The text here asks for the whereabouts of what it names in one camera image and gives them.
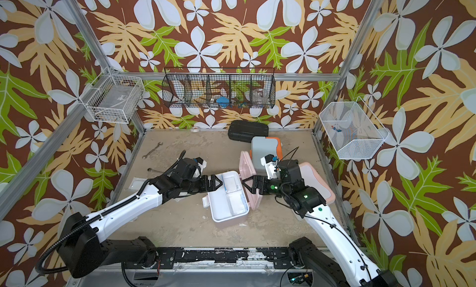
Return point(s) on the white gauze packet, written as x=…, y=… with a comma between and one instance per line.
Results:
x=231, y=183
x=136, y=184
x=238, y=203

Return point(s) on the black hard case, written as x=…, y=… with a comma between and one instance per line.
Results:
x=245, y=131

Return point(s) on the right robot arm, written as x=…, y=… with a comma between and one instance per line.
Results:
x=348, y=267

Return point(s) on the clear tape roll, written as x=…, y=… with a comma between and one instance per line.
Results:
x=195, y=129

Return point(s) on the black wire basket rear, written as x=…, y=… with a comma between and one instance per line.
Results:
x=244, y=87

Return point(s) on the pink medicine chest box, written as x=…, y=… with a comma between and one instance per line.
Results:
x=218, y=202

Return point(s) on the white wire basket left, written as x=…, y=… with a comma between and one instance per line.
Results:
x=114, y=98

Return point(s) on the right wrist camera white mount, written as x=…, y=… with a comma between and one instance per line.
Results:
x=270, y=163

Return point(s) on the white mesh basket right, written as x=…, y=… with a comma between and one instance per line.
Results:
x=354, y=130

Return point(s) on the grey box orange handle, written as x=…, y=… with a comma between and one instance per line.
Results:
x=262, y=146

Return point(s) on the silver open-end wrench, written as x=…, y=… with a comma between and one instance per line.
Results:
x=152, y=150

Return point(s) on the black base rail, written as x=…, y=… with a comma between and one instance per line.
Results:
x=271, y=257

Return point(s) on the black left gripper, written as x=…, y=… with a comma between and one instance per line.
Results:
x=206, y=186

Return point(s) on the blue item in black basket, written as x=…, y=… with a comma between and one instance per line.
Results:
x=223, y=102

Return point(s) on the white and salmon first aid box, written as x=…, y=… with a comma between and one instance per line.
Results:
x=314, y=195

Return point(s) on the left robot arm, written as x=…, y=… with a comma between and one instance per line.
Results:
x=84, y=244

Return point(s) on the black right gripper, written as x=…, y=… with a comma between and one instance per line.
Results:
x=258, y=179

